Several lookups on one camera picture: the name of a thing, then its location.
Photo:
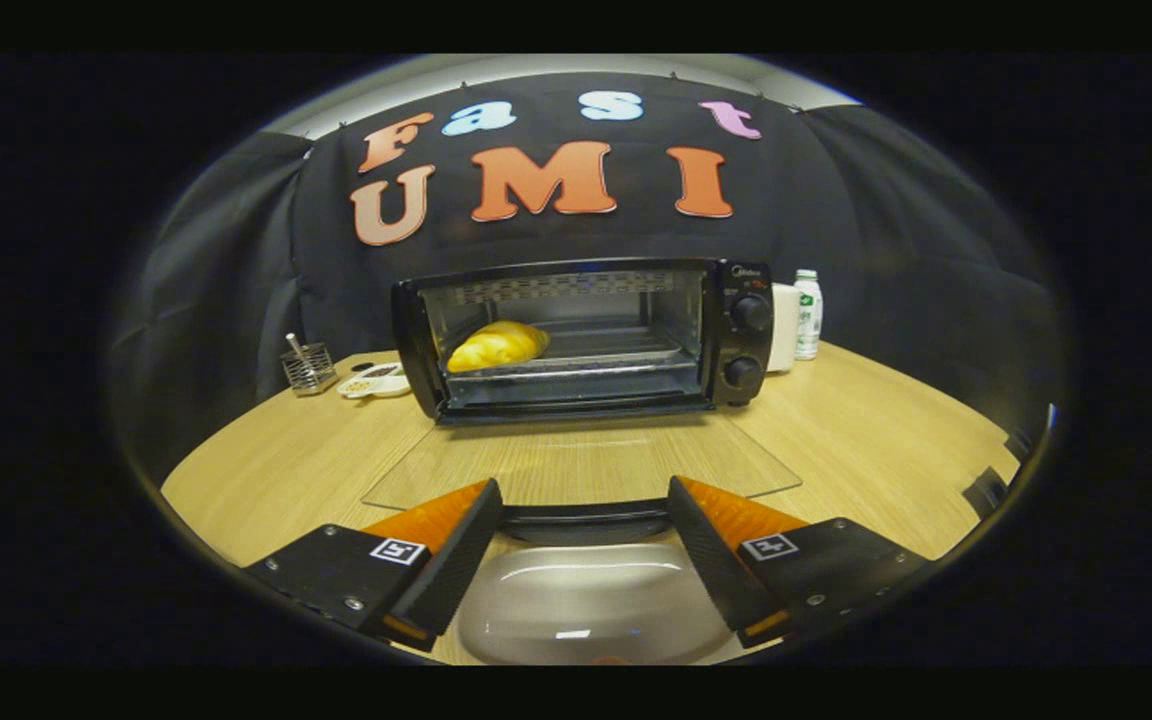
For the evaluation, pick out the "white bottle with green label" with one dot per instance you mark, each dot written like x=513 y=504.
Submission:
x=809 y=320

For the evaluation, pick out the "white oval dish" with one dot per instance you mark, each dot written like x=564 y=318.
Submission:
x=586 y=600

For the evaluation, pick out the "white container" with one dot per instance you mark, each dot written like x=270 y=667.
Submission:
x=784 y=335

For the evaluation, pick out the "dark chair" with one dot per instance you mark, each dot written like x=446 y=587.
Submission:
x=1019 y=444
x=986 y=492

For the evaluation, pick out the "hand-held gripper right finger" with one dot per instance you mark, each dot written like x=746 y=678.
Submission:
x=711 y=560

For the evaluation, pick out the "golden croissant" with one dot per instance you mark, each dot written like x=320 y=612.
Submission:
x=496 y=347

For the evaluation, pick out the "black backdrop cloth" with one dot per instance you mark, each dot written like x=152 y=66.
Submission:
x=236 y=260

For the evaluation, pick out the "small white snack dish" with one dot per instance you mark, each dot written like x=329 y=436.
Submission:
x=376 y=383

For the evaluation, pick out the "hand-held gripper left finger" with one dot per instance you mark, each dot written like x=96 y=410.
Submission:
x=451 y=565

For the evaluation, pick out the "pale utensil in holder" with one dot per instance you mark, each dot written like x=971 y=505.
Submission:
x=294 y=345

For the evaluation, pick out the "black toaster oven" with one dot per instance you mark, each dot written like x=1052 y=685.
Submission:
x=636 y=300

